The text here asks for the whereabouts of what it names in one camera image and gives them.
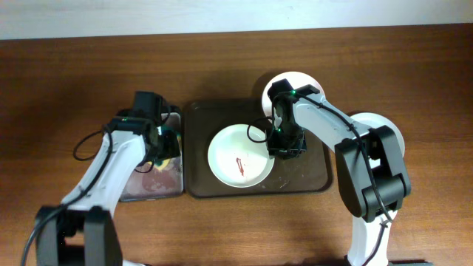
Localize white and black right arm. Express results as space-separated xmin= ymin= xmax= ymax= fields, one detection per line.
xmin=265 ymin=79 xmax=412 ymax=265

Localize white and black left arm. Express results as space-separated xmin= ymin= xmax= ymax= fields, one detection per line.
xmin=28 ymin=116 xmax=180 ymax=265

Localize pale blue plate with stain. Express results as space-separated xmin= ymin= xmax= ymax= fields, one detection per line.
xmin=350 ymin=112 xmax=405 ymax=168

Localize pinkish plate with red stain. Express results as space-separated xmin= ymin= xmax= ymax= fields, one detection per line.
xmin=262 ymin=72 xmax=325 ymax=116

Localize dark brown serving tray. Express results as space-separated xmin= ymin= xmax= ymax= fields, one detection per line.
xmin=183 ymin=99 xmax=333 ymax=199

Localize metal tray with soapy water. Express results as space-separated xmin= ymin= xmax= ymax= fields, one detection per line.
xmin=120 ymin=106 xmax=184 ymax=202

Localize green and yellow scrub sponge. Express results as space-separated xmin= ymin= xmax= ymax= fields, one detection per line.
xmin=154 ymin=126 xmax=183 ymax=173

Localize cream plate with red stain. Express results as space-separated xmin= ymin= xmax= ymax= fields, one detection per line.
xmin=208 ymin=124 xmax=275 ymax=188

